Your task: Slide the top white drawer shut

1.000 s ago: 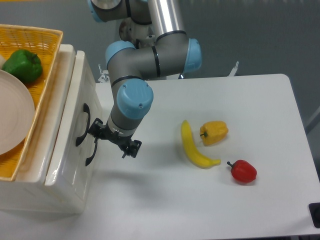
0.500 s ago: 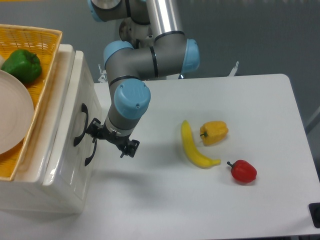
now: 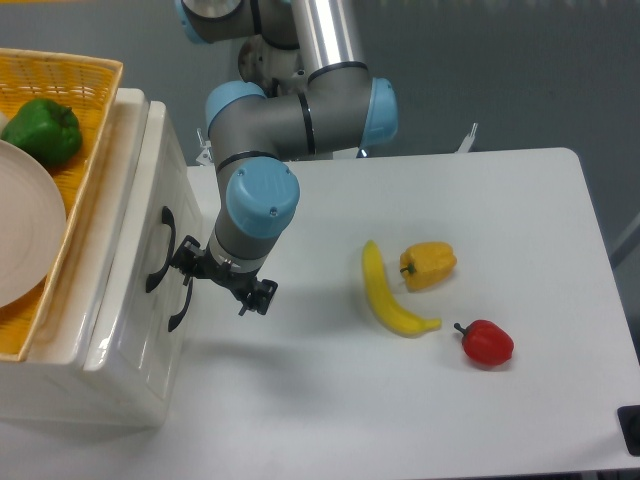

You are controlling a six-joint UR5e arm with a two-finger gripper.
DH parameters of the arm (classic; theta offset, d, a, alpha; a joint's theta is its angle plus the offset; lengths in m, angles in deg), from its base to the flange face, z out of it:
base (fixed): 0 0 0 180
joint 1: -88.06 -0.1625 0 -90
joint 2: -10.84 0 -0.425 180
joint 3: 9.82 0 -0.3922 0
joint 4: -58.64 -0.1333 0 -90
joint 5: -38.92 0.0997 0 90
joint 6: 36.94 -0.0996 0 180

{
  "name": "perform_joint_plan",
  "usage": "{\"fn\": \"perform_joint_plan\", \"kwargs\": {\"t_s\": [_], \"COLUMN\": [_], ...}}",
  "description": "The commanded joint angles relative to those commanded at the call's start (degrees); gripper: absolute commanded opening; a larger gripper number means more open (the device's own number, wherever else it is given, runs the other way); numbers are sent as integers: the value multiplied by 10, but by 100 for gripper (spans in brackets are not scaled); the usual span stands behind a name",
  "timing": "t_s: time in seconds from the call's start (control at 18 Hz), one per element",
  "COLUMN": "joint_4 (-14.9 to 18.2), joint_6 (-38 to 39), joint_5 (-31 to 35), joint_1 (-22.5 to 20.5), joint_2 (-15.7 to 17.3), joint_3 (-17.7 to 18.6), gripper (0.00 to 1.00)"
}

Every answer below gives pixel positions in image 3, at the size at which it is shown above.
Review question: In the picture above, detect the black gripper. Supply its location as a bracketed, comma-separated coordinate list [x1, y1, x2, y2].
[170, 235, 278, 316]

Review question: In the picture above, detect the white top drawer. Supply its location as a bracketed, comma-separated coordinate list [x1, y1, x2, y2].
[85, 101, 202, 416]

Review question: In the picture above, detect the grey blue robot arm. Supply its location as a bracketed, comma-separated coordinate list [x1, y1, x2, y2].
[175, 1, 398, 314]

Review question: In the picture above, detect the white drawer cabinet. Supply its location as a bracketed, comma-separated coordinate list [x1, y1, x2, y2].
[0, 87, 166, 429]

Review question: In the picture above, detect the yellow banana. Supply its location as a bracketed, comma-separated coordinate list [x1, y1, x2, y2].
[361, 240, 442, 338]

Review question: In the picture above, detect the beige round plate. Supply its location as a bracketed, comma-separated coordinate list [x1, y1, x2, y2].
[1, 142, 66, 306]

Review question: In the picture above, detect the yellow bell pepper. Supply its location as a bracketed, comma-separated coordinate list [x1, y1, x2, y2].
[399, 242, 457, 291]

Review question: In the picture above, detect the green bell pepper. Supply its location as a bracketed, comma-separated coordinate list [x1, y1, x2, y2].
[1, 98, 83, 167]

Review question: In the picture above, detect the yellow woven basket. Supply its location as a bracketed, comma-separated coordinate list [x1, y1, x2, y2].
[1, 48, 123, 362]

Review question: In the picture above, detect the red bell pepper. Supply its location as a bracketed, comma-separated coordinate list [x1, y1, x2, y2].
[453, 319, 514, 367]

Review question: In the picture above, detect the white object in basket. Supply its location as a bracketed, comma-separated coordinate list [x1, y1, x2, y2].
[0, 112, 8, 132]

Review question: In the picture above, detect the black device at edge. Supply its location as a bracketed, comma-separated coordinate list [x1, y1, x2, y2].
[617, 405, 640, 457]

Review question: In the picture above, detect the black lower drawer handle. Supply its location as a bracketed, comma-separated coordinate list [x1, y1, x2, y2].
[167, 278, 193, 333]

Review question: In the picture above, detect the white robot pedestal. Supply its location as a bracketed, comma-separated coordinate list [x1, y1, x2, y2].
[238, 35, 308, 98]

